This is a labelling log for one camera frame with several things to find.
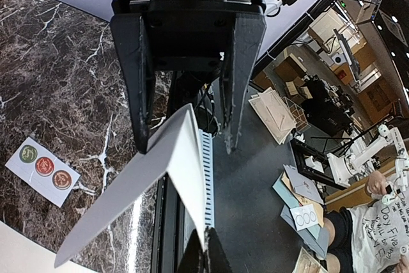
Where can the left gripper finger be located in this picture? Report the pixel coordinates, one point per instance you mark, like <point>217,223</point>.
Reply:
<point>211,258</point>

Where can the person in printed white shirt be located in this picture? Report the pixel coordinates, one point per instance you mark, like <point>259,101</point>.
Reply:
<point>368,238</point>

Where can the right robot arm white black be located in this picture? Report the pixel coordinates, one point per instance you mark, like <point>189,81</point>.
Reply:
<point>187,84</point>

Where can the white slotted cable duct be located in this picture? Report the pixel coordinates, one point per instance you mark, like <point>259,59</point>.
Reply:
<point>207,162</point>

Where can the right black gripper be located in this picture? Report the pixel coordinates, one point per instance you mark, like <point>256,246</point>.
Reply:
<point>171,35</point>

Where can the white sticker sheet with seals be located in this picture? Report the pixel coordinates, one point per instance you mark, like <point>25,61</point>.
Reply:
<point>43,171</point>

